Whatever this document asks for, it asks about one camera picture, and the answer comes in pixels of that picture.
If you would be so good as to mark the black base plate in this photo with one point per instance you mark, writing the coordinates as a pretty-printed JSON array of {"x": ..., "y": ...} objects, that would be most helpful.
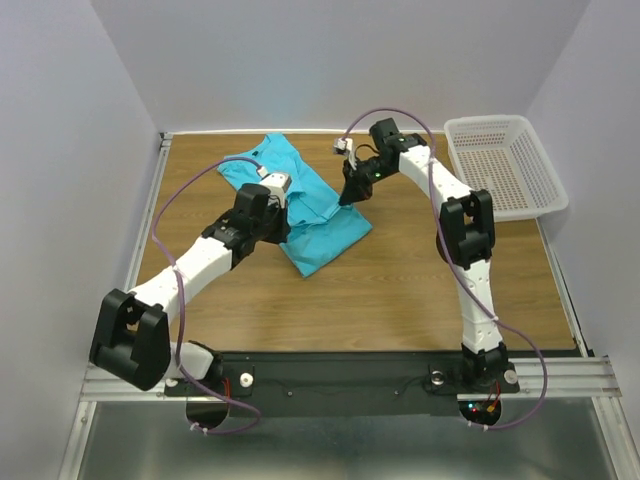
[{"x": 346, "y": 384}]

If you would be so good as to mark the turquoise t-shirt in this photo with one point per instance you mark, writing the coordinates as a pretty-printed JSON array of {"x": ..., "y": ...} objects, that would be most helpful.
[{"x": 320, "y": 228}]

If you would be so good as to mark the white plastic basket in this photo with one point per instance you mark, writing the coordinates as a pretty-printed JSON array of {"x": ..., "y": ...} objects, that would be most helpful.
[{"x": 503, "y": 155}]

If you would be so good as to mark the left aluminium side rail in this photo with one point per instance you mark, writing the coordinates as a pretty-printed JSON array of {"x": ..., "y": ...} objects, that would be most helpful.
[{"x": 150, "y": 198}]

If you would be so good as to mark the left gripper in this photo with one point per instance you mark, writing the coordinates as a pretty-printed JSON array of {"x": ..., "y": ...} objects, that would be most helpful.
[{"x": 284, "y": 228}]

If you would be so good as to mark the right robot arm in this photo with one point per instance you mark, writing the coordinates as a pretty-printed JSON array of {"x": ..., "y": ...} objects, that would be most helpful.
[{"x": 464, "y": 220}]

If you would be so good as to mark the aluminium frame rail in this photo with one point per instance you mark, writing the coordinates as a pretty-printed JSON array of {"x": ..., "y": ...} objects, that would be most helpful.
[{"x": 565, "y": 378}]

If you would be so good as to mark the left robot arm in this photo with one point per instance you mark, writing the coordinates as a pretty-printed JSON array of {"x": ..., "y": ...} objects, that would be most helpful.
[{"x": 132, "y": 335}]

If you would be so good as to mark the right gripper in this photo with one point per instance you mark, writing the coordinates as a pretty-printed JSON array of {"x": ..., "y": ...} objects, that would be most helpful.
[{"x": 355, "y": 188}]

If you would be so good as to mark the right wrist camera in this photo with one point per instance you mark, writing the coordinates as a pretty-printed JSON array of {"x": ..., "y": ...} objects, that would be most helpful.
[{"x": 345, "y": 148}]

